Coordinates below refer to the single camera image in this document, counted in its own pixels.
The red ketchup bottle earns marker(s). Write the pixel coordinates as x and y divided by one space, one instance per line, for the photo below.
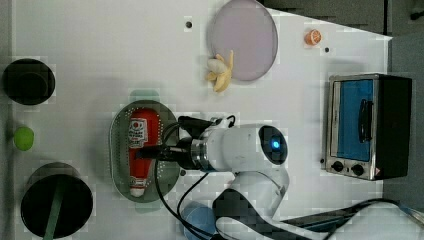
143 130

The orange slice toy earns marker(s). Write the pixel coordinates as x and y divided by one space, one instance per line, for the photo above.
313 37

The grey round plate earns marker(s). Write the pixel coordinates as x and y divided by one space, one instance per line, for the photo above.
247 28

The green lime toy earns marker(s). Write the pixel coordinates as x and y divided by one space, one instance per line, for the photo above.
23 138

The yellow toy banana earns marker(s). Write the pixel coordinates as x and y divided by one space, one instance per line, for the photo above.
220 71

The black round pot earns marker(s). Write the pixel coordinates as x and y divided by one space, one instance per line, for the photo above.
28 81

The blue cup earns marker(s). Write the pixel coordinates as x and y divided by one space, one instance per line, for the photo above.
201 217

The green strainer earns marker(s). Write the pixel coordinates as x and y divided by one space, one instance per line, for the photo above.
119 153

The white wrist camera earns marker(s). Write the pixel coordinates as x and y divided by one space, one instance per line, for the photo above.
200 123

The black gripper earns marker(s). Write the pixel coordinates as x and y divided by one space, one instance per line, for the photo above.
181 153

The black pot with spatula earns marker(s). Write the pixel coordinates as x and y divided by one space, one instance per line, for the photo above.
56 201

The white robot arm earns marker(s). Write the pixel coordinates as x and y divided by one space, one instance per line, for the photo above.
255 154

